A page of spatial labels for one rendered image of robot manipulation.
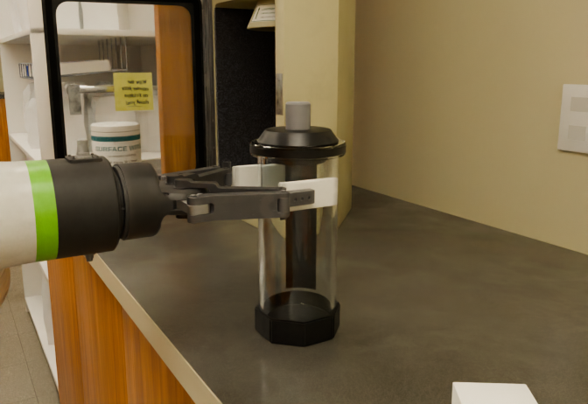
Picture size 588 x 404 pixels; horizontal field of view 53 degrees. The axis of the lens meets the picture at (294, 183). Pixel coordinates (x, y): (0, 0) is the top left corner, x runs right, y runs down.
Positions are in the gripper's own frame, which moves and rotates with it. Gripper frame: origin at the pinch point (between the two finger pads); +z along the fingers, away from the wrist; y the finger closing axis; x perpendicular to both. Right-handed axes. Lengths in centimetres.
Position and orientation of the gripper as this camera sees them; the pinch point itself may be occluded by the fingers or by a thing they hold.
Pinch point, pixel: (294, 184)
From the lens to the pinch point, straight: 66.7
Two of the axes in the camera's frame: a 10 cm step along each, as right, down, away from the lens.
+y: -5.1, -1.7, 8.4
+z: 8.6, -0.9, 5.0
